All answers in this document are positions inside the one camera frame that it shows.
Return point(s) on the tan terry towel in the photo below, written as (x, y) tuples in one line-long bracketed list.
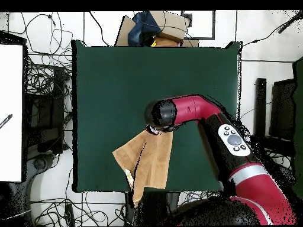
[(153, 160)]

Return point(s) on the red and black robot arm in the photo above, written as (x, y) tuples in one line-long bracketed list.
[(201, 106)]

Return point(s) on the black flat monitor panel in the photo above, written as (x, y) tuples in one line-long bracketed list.
[(282, 108)]

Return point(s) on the white flat panel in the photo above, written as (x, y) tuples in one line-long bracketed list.
[(10, 106)]

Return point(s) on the dark green table cloth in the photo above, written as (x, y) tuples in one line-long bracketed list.
[(118, 78)]

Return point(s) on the orange-brown folded cloth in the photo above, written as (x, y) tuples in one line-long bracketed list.
[(165, 42)]

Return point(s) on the dark blue garment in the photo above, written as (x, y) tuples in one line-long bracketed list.
[(142, 26)]

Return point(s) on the black equipment box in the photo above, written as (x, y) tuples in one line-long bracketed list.
[(45, 113)]

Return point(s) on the brown cardboard box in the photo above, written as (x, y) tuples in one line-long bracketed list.
[(172, 21)]

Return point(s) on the black upright bar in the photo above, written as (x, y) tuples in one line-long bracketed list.
[(260, 106)]

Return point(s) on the black round stand base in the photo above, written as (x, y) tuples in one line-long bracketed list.
[(40, 163)]

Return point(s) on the black power strip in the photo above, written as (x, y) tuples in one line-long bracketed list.
[(69, 214)]

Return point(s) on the black threaded rod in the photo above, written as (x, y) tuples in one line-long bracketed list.
[(6, 120)]

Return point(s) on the dark green cloth drape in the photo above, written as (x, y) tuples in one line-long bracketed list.
[(299, 94)]

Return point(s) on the black rectangular frame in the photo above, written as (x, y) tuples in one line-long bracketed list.
[(201, 38)]

